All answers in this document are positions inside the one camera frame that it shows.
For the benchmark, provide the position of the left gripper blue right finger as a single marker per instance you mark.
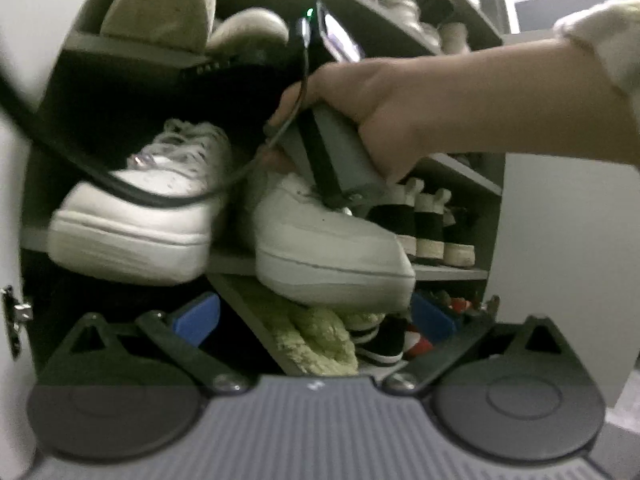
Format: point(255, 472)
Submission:
point(434, 325)

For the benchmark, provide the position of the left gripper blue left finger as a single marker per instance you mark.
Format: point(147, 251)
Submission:
point(195, 321)

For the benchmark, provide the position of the white sneaker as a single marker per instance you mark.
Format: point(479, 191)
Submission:
point(175, 24)
point(252, 28)
point(319, 257)
point(97, 234)

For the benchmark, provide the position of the person's forearm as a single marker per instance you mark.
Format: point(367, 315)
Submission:
point(574, 95)

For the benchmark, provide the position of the red shoes on bottom shelf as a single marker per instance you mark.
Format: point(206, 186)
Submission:
point(464, 312)

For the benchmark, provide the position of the person's hand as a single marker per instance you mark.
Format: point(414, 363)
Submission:
point(399, 114)

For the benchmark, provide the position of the black white striped shoe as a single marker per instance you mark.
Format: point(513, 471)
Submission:
point(378, 339)

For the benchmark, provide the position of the black beige shoe pair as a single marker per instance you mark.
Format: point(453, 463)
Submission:
point(426, 227)

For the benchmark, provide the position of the yellow-green shoe on shelf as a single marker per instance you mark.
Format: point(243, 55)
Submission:
point(318, 341)

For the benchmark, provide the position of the cream shoe on shelf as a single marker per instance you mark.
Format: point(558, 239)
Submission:
point(409, 14)

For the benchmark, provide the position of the right white cabinet door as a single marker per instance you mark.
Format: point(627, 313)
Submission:
point(568, 247)

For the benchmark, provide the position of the white cabinet door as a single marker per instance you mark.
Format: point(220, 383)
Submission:
point(32, 35)
point(568, 247)

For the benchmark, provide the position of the grey shoe cabinet shelves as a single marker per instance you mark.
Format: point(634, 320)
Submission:
point(107, 98)

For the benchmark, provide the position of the left white cabinet door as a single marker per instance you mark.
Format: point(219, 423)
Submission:
point(32, 35)

